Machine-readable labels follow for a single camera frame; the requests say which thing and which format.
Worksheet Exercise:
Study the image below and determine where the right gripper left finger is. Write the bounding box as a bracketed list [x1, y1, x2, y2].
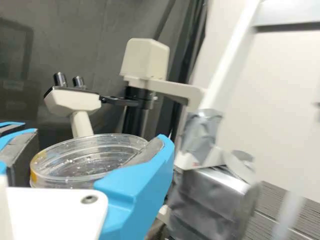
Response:
[0, 121, 41, 188]

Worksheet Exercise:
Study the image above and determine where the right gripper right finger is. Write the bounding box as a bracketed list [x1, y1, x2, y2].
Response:
[93, 133, 176, 240]

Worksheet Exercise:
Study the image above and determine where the petri dish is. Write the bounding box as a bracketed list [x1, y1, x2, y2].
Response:
[29, 133, 151, 190]

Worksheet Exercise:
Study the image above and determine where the white pipette stand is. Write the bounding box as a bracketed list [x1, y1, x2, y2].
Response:
[167, 0, 320, 240]

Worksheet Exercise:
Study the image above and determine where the cream microscope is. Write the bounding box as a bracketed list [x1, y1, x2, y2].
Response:
[42, 37, 227, 173]

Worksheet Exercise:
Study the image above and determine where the black platform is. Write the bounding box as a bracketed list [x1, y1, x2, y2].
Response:
[252, 180, 320, 240]

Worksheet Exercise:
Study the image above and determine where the white incubator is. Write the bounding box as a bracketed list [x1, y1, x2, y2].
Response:
[251, 26, 320, 187]

